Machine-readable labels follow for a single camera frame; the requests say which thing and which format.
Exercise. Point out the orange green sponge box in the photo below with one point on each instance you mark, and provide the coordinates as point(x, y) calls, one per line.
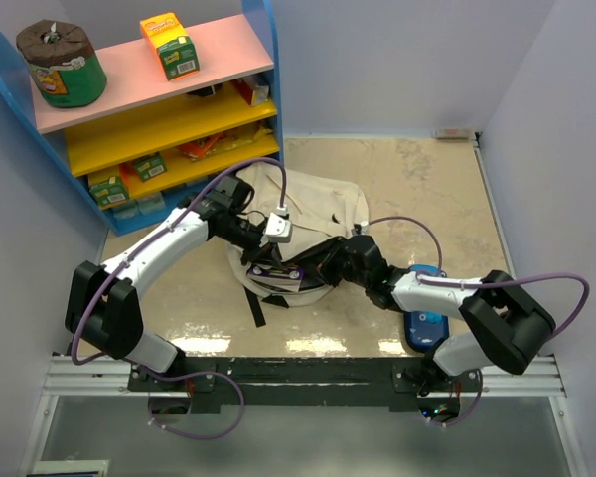
point(171, 44)

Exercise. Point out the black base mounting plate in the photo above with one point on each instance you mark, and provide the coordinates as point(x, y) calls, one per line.
point(208, 384)

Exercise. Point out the beige canvas backpack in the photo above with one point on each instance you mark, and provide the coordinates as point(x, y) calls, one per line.
point(322, 212)

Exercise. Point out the brown green toilet roll pack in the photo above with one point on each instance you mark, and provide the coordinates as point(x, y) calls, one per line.
point(62, 63)

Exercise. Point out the yellow snack bag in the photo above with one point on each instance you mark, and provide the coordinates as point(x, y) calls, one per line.
point(240, 136)

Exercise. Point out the black object on shelf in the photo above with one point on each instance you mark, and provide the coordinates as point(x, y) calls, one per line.
point(205, 92)

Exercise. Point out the blue wooden shelf unit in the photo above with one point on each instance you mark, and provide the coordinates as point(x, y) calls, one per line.
point(140, 112)

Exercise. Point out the small white orange label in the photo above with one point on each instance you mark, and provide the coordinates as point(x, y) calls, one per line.
point(454, 133)

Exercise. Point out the blue pencil case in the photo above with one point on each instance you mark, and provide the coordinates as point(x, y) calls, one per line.
point(423, 329)

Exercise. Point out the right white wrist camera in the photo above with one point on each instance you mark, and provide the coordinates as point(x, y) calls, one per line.
point(361, 228)

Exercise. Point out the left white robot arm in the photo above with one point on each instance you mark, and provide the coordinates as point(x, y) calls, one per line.
point(115, 325)

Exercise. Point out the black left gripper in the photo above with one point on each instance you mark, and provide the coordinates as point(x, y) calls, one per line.
point(262, 253)

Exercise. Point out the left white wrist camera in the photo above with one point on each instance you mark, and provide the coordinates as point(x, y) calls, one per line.
point(278, 229)

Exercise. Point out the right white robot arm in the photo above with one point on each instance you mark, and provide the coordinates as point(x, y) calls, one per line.
point(507, 327)

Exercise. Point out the green sponge box middle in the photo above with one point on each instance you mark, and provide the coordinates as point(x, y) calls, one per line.
point(149, 166)

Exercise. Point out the green sponge box left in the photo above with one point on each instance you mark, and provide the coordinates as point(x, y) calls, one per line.
point(107, 190)

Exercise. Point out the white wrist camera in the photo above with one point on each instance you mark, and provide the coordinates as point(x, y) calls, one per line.
point(278, 229)
point(361, 228)

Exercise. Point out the purple treehouse paperback book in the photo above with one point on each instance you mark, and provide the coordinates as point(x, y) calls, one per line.
point(288, 279)

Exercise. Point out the red white small box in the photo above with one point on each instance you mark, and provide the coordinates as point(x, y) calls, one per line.
point(254, 91)

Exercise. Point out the orange snack packet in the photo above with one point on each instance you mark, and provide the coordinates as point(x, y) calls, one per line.
point(201, 148)

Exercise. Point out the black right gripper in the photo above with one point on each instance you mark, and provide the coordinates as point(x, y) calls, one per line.
point(325, 266)

